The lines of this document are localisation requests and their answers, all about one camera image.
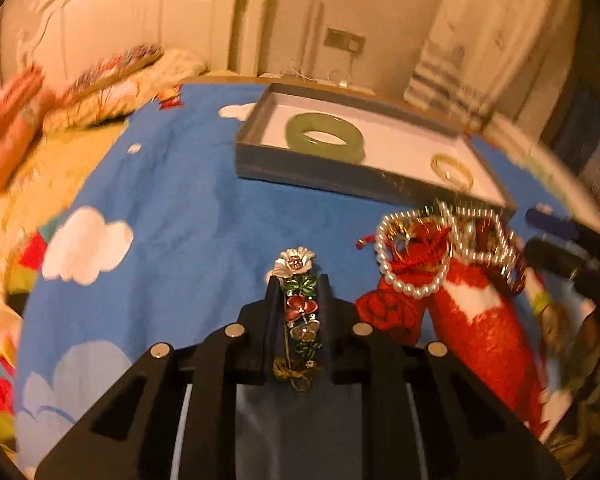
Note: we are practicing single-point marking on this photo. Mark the white bed headboard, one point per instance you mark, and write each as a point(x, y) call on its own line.
point(105, 10)

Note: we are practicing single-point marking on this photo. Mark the striped printed curtain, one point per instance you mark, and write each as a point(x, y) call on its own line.
point(480, 35)

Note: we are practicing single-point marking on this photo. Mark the gold bangle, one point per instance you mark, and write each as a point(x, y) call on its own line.
point(437, 165)

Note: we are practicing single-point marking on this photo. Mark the grey jewelry box tray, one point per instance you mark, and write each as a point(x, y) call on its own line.
point(405, 135)

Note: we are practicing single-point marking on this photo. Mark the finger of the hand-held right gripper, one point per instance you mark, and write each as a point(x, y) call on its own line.
point(550, 221)
point(555, 255)

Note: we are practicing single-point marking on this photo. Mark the pale yellow blanket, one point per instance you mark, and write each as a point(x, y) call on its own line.
point(180, 67)

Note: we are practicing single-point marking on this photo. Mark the folded pink blanket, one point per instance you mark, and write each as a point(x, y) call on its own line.
point(10, 115)

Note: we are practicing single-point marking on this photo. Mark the floral enamel bangle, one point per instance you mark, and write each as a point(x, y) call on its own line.
point(300, 310)

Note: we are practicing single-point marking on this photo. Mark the blue cloud printed blanket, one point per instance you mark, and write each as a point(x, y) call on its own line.
point(190, 210)

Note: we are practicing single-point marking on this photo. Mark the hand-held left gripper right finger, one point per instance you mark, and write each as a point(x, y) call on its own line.
point(325, 321)

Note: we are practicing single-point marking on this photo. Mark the wall socket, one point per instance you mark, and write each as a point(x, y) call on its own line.
point(342, 40)

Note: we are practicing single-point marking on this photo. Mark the red knotted tassel ornament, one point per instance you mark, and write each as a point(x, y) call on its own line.
point(427, 247)

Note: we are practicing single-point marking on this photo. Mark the yellow printed bed sheet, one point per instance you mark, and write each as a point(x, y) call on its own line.
point(55, 170)

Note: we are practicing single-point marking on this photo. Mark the patterned oval pillow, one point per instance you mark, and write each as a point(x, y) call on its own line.
point(110, 72)

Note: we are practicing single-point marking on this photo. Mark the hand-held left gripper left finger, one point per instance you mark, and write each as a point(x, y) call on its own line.
point(275, 321)

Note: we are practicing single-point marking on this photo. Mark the green jade bangle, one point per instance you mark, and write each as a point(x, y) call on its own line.
point(295, 131)

